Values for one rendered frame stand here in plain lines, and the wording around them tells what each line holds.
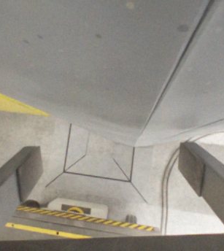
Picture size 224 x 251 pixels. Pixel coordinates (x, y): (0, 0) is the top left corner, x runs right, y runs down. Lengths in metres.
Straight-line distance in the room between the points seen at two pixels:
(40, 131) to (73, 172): 0.29
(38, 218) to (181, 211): 0.63
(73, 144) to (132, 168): 0.32
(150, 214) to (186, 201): 0.18
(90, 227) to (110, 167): 0.35
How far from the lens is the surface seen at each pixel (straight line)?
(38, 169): 0.17
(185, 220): 1.02
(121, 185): 0.94
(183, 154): 0.16
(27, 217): 0.75
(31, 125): 1.10
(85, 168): 0.95
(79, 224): 0.68
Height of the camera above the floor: 0.94
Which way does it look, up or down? 80 degrees down
